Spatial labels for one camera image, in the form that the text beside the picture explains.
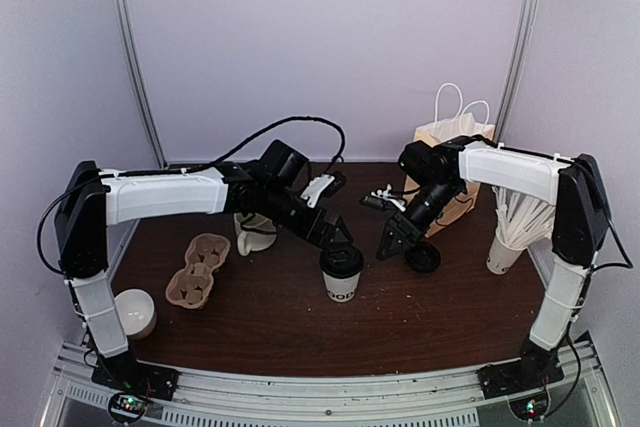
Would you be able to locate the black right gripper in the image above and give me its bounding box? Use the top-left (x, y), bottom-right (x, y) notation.
top-left (377, 178), bottom-right (461, 262)

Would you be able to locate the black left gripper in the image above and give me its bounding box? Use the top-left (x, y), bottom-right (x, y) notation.
top-left (261, 184), bottom-right (354, 251)

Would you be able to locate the white paper coffee cup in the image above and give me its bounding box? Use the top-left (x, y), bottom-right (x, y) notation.
top-left (319, 245), bottom-right (364, 303)

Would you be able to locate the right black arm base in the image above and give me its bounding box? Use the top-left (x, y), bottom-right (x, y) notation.
top-left (477, 339), bottom-right (564, 399)

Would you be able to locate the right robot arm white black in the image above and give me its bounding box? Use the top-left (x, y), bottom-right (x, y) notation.
top-left (373, 135), bottom-right (612, 389)

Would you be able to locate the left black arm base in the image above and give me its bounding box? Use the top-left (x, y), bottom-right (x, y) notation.
top-left (91, 347), bottom-right (179, 401)

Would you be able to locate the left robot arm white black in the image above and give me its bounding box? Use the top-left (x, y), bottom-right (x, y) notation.
top-left (54, 140), bottom-right (354, 391)

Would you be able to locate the white ribbed ceramic mug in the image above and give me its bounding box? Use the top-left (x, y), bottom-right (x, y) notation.
top-left (233, 213), bottom-right (277, 257)

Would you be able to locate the paper cup holding straws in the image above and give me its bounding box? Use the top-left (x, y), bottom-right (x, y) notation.
top-left (486, 234), bottom-right (523, 275)

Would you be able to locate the bundle of white wrapped straws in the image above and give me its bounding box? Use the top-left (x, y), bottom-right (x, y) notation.
top-left (492, 187), bottom-right (556, 250)

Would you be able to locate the brown cardboard cup carrier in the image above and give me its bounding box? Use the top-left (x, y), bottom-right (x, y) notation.
top-left (165, 233), bottom-right (231, 310)

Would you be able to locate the white ceramic bowl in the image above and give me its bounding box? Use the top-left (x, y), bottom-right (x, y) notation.
top-left (115, 289), bottom-right (157, 340)

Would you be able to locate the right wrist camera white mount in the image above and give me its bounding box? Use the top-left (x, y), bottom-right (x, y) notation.
top-left (359, 184), bottom-right (407, 212)

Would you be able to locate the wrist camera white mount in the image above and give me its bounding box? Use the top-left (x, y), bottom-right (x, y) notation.
top-left (359, 184), bottom-right (407, 212)
top-left (300, 171), bottom-right (347, 208)

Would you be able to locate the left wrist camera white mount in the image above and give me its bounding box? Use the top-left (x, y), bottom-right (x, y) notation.
top-left (300, 171), bottom-right (347, 208)

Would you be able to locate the aluminium front rail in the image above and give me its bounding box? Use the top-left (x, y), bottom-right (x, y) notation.
top-left (39, 336), bottom-right (626, 427)

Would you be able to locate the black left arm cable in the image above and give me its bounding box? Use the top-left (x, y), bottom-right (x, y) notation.
top-left (39, 115), bottom-right (347, 273)

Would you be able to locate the right aluminium corner post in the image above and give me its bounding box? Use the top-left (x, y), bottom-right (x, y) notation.
top-left (494, 0), bottom-right (539, 142)

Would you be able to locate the aluminium corner post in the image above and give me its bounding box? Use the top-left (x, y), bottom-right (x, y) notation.
top-left (114, 0), bottom-right (168, 168)
top-left (494, 0), bottom-right (539, 142)

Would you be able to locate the left aluminium corner post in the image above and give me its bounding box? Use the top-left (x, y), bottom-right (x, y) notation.
top-left (114, 0), bottom-right (168, 168)

